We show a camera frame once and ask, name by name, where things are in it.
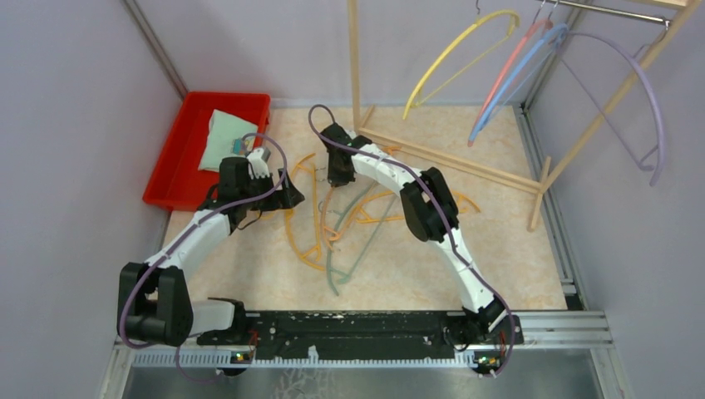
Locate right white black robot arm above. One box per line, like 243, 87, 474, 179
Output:
313, 123, 507, 342

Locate metal rack rod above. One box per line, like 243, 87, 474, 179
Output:
540, 0, 673, 27

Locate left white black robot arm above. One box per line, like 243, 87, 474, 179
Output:
116, 150, 305, 348

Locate purple cable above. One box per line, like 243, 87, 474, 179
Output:
307, 104, 517, 377
118, 131, 289, 384

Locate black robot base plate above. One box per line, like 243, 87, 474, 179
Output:
196, 311, 525, 361

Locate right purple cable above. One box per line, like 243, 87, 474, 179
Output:
307, 104, 517, 377

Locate purple hanger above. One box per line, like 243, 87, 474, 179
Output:
549, 31, 667, 187

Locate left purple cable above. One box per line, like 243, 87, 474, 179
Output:
118, 131, 289, 384

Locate green hanger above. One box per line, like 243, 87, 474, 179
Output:
319, 183, 387, 298

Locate orange plastic hanger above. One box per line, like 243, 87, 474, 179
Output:
348, 190, 481, 224

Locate red plastic bin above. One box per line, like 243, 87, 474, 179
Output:
142, 91, 271, 211

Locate wooden hanger rack frame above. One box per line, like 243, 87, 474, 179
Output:
354, 1, 702, 232

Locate pink hanger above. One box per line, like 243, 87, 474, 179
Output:
467, 1, 553, 147

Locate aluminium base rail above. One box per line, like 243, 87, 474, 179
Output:
131, 311, 613, 372

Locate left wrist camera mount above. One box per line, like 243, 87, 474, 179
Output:
233, 139, 270, 180

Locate yellow-orange plastic hook hanger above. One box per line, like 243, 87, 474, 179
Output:
262, 152, 325, 272

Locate light green cartoon cloth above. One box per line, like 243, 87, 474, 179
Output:
198, 110, 258, 172

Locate peach orange hanger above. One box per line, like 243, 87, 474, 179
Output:
318, 145, 403, 252

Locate blue hanger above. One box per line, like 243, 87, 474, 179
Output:
479, 4, 557, 134

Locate light yellow hanger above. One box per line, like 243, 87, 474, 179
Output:
402, 8, 522, 120

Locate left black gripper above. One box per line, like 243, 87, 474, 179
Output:
239, 167, 303, 211

